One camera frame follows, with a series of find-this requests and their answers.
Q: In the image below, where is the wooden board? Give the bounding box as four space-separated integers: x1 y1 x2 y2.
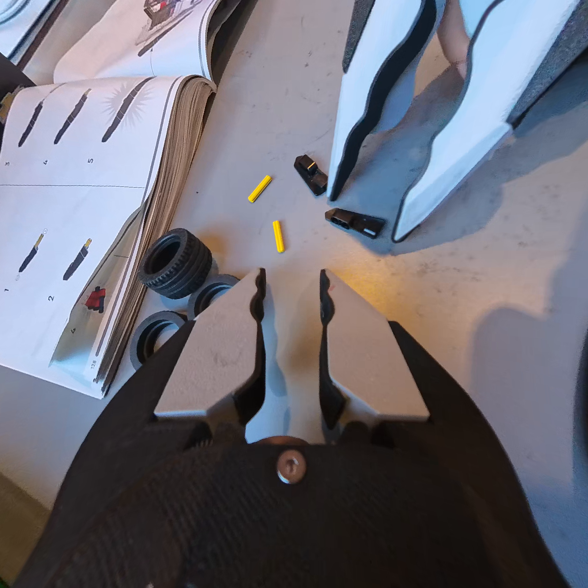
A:
0 471 53 588

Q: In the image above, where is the person's right hand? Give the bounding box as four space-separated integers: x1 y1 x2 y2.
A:
436 0 471 80

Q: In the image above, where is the building instruction booklet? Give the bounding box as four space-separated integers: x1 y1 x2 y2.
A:
0 0 244 399

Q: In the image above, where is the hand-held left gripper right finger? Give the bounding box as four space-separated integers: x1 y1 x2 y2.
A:
319 269 430 430

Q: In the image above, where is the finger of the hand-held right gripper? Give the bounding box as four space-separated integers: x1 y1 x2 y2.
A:
393 0 582 243
328 0 438 201

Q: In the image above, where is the white stand base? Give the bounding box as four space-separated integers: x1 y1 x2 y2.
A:
0 0 60 62

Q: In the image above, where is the black rubber tyre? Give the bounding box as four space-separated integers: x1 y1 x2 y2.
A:
130 311 187 372
138 228 213 300
187 274 239 321

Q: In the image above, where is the black brick piece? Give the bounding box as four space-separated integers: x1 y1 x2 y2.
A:
325 208 386 240
294 155 328 197

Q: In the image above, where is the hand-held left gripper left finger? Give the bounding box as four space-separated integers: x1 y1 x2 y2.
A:
153 268 268 425

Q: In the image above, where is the grey desk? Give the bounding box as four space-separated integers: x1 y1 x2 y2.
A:
0 0 588 588

